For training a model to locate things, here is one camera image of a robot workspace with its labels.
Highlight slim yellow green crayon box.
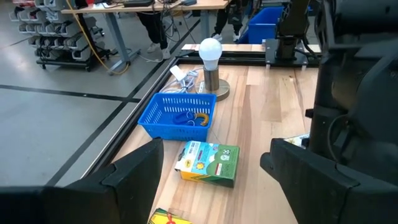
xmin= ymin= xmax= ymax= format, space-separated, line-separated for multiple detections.
xmin=147 ymin=207 xmax=193 ymax=224

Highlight person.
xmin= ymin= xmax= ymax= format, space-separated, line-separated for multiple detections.
xmin=136 ymin=11 xmax=172 ymax=62
xmin=211 ymin=7 xmax=246 ymax=43

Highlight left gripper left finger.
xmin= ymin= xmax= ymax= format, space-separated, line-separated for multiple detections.
xmin=70 ymin=138 xmax=165 ymax=224

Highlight rolling rack grey bins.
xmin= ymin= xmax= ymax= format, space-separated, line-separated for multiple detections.
xmin=7 ymin=0 xmax=111 ymax=72

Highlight white light bulb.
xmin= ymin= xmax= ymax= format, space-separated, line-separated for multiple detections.
xmin=198 ymin=37 xmax=223 ymax=72

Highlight sun print crayon box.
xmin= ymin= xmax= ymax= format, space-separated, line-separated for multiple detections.
xmin=284 ymin=133 xmax=311 ymax=149
xmin=174 ymin=140 xmax=241 ymax=189

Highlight white lamp cord with plug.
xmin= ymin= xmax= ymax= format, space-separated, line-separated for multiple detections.
xmin=160 ymin=64 xmax=203 ymax=94

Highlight blue plastic basket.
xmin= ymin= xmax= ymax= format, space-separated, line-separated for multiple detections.
xmin=137 ymin=92 xmax=218 ymax=143

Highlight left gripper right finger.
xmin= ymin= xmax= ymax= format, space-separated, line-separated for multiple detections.
xmin=260 ymin=139 xmax=398 ymax=224

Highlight brass lamp base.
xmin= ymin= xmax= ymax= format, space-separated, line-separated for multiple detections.
xmin=195 ymin=67 xmax=231 ymax=102

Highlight wooden desk grey legs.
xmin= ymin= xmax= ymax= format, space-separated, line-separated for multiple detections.
xmin=60 ymin=0 xmax=231 ymax=75

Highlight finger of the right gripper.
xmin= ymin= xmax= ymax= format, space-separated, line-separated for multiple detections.
xmin=306 ymin=57 xmax=335 ymax=153

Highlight yellow floor cable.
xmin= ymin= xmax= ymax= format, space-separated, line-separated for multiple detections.
xmin=64 ymin=0 xmax=130 ymax=76

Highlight yellow coil keychain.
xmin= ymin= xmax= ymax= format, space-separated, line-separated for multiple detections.
xmin=195 ymin=112 xmax=211 ymax=127

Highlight blue storage bin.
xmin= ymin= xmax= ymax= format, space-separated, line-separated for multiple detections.
xmin=239 ymin=6 xmax=285 ymax=45

